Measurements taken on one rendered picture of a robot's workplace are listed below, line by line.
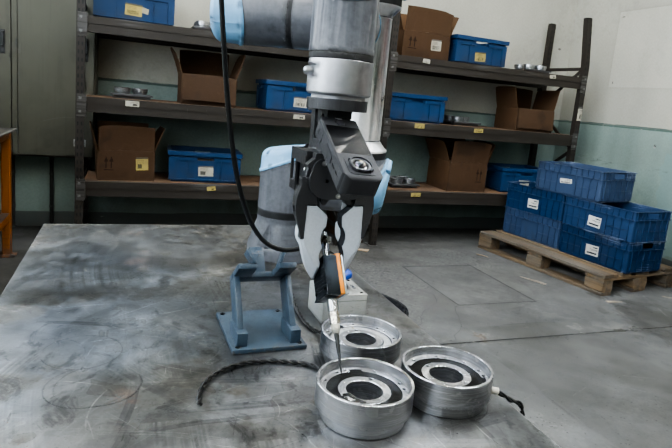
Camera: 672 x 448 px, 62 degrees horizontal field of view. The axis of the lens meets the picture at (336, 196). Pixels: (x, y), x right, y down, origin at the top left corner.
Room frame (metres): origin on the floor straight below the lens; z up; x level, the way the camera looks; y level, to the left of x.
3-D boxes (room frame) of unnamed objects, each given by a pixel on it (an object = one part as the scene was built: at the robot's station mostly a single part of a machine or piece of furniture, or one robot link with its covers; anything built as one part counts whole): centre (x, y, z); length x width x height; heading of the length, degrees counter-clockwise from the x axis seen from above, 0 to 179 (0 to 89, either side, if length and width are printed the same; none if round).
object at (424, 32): (4.71, -0.52, 1.69); 0.59 x 0.41 x 0.38; 116
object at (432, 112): (4.72, -0.52, 1.11); 0.52 x 0.38 x 0.22; 111
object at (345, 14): (0.67, 0.01, 1.23); 0.09 x 0.08 x 0.11; 175
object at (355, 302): (0.84, -0.01, 0.82); 0.08 x 0.07 x 0.05; 21
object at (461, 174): (4.90, -1.03, 0.67); 0.52 x 0.43 x 0.43; 111
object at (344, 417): (0.56, -0.05, 0.82); 0.10 x 0.10 x 0.04
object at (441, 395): (0.61, -0.15, 0.82); 0.10 x 0.10 x 0.04
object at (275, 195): (1.15, 0.09, 0.97); 0.13 x 0.12 x 0.14; 85
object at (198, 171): (4.14, 1.00, 0.56); 0.52 x 0.38 x 0.22; 108
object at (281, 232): (1.15, 0.10, 0.85); 0.15 x 0.15 x 0.10
